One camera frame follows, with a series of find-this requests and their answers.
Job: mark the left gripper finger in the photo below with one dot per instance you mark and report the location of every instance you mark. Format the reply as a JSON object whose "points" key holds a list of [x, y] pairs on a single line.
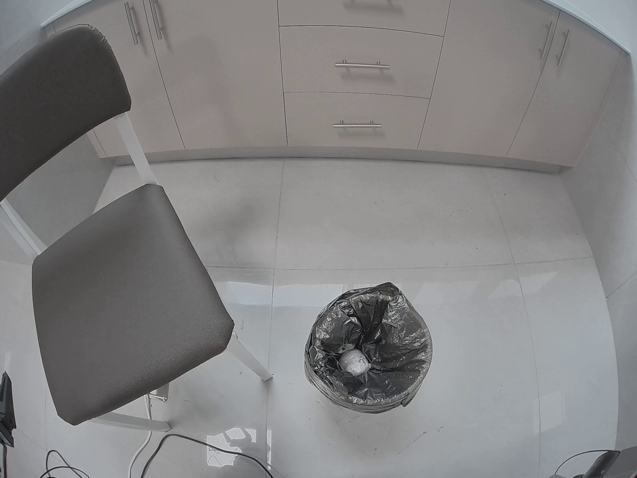
{"points": [[6, 406]]}

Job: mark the white paper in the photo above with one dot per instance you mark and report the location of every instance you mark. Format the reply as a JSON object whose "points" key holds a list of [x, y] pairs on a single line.
{"points": [[355, 364]]}

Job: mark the black plastic bag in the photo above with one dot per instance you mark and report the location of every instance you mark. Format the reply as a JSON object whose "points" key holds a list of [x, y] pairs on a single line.
{"points": [[393, 326]]}

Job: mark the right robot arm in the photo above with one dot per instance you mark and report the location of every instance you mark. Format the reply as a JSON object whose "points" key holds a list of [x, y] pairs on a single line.
{"points": [[609, 466]]}

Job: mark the grey chair with white legs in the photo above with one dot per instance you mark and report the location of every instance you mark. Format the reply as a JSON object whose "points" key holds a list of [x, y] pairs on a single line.
{"points": [[124, 277]]}

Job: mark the beige cabinet with drawers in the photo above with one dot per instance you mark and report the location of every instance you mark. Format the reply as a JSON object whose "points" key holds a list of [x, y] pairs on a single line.
{"points": [[224, 67]]}

